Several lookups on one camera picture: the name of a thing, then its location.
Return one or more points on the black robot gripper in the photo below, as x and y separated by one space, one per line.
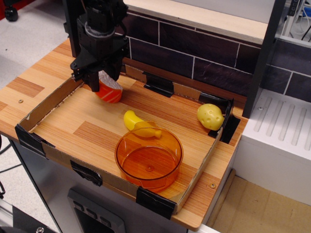
99 54

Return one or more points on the orange white toy sushi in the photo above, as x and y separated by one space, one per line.
109 90

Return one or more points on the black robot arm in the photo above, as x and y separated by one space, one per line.
97 18

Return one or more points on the cardboard fence with black tape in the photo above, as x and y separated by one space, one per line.
71 126

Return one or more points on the transparent orange plastic pot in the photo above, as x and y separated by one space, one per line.
152 163

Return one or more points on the yellow toy banana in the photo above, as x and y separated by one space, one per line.
139 127

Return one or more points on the black caster wheel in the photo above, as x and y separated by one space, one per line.
10 11

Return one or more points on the yellow toy potato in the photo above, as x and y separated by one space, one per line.
210 116

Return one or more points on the light wooden shelf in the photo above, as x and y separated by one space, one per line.
204 19

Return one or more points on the grey oven control panel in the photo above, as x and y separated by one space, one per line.
93 218

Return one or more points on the white toy sink drainboard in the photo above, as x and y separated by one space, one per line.
275 147

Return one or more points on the dark grey vertical post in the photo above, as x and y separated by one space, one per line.
255 89

